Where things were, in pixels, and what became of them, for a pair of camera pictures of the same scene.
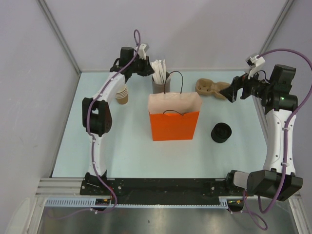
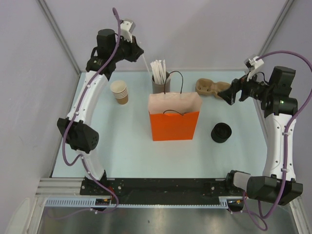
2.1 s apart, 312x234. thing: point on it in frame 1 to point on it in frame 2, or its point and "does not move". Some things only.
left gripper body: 140,66 to 127,50
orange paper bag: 174,116 does not move
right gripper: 231,92 does not move
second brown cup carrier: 205,86 does not move
